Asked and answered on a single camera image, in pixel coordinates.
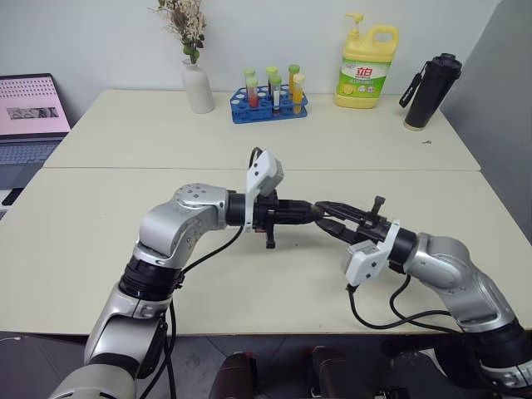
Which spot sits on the green-capped white label tube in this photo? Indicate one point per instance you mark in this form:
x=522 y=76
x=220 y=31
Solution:
x=275 y=97

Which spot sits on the dark rounded shape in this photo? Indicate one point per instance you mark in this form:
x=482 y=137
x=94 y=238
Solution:
x=237 y=376
x=336 y=374

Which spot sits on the open laptop pink screen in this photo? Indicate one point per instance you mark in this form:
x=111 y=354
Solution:
x=29 y=108

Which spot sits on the green-capped tube, hidden contents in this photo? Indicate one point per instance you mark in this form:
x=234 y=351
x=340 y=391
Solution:
x=249 y=72

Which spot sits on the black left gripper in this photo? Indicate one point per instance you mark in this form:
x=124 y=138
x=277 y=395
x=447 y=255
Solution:
x=266 y=214

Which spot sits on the green-capped red liquid tube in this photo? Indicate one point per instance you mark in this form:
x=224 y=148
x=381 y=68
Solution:
x=252 y=95

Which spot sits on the green-capped dark liquid tube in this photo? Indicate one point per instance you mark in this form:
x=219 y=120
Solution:
x=271 y=71

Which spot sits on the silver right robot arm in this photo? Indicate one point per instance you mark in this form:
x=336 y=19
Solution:
x=453 y=270

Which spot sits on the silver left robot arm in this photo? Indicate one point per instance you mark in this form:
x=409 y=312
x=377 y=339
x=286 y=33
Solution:
x=183 y=226

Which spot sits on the yellow-capped orange liquid tube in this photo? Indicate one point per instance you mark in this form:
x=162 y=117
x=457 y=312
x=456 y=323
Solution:
x=298 y=97

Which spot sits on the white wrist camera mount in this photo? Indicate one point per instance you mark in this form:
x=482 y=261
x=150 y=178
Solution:
x=367 y=259
x=266 y=168

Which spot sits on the white ceramic vase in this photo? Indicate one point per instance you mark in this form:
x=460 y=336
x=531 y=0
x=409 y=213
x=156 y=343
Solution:
x=198 y=89

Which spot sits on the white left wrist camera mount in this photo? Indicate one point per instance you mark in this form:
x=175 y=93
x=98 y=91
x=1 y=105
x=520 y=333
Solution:
x=266 y=168

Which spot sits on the blue test tube rack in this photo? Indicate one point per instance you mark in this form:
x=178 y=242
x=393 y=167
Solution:
x=245 y=114

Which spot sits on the green-capped yellow liquid tube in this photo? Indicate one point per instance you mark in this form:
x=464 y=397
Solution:
x=293 y=79

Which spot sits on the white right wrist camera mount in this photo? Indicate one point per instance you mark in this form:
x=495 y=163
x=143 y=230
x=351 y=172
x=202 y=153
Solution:
x=367 y=259

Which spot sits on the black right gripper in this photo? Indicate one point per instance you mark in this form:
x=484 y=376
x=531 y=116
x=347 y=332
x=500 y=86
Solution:
x=372 y=228

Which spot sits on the dried flower bunch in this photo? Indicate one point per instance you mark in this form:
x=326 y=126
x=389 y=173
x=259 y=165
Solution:
x=183 y=21

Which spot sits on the yellow dish soap pump bottle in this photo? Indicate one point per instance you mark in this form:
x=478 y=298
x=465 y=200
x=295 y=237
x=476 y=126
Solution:
x=361 y=79

